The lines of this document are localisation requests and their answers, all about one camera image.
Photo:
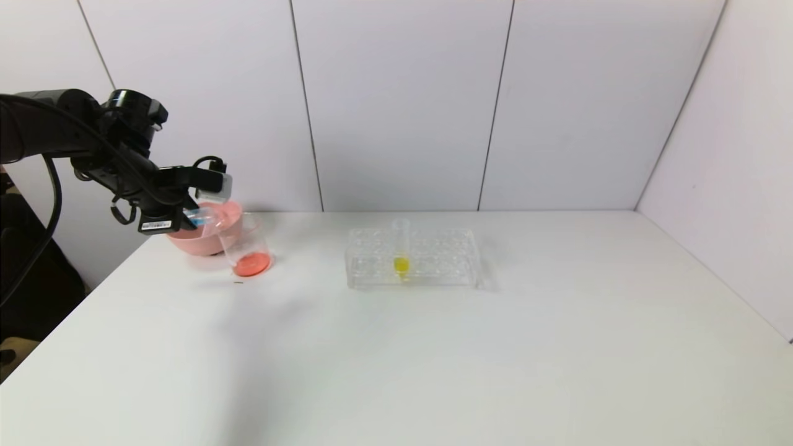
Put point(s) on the blue pigment test tube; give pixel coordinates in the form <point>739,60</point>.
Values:
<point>204,218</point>

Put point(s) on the red pigment test tube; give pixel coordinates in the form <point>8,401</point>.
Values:
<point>218,230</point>

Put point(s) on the clear acrylic test tube rack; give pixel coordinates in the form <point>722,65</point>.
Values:
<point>446,260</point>

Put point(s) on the yellow pigment test tube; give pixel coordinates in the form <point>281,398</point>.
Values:
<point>401,265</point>

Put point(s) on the clear glass beaker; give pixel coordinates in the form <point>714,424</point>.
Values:
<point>251,263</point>

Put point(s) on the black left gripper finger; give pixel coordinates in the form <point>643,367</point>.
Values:
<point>164,223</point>
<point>191,201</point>

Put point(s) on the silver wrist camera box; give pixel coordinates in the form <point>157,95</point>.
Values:
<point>217,184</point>

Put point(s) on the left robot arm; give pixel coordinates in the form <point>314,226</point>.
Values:
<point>56,130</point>

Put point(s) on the pink plastic bowl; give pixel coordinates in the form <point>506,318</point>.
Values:
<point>210,241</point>

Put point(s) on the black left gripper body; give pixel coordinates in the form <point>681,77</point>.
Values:
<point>158,223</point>

